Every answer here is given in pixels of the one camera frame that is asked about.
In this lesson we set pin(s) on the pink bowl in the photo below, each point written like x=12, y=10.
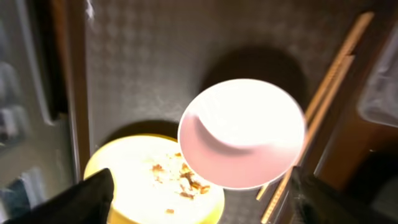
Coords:
x=241, y=134

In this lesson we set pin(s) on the clear plastic bin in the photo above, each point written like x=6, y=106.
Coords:
x=378, y=101

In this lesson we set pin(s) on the wooden chopstick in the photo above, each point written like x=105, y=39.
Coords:
x=314, y=115
x=351, y=41

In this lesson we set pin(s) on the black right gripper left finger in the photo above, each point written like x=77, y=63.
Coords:
x=88, y=202

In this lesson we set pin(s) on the yellow plate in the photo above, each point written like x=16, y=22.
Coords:
x=153, y=184

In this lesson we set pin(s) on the dark brown tray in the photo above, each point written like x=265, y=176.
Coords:
x=146, y=60

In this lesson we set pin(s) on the black plastic bin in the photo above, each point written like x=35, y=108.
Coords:
x=375, y=183

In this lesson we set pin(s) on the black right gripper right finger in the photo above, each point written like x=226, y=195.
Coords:
x=316, y=202

